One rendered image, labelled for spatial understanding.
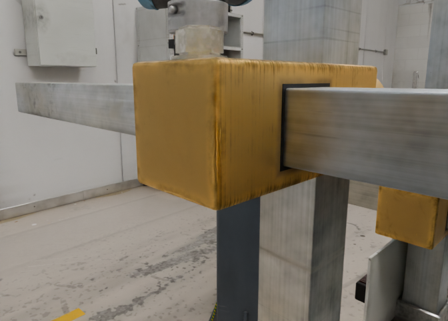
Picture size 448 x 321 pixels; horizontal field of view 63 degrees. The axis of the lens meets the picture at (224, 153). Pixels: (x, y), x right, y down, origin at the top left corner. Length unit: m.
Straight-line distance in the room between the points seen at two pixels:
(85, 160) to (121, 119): 2.91
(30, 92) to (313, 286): 0.30
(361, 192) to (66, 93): 0.30
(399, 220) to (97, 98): 0.27
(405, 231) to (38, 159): 2.80
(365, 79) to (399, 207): 0.19
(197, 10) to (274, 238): 0.40
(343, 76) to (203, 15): 0.39
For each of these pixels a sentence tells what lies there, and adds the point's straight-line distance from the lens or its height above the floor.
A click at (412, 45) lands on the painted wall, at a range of 8.64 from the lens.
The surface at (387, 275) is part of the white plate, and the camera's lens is 0.43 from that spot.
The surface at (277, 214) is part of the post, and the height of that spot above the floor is 0.89.
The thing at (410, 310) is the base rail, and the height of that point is 0.72.
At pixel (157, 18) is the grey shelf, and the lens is 3.15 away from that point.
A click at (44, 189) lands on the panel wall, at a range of 3.06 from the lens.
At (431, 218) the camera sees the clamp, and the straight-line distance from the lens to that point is 0.36.
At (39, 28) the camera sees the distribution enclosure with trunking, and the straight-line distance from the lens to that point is 2.75.
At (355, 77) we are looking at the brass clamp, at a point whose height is 0.97.
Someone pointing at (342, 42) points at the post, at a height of 0.98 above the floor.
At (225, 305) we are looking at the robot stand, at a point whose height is 0.14.
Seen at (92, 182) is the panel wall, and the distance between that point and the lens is 3.22.
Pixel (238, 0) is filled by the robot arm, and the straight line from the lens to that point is 0.70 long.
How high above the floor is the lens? 0.96
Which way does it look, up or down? 11 degrees down
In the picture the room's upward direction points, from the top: straight up
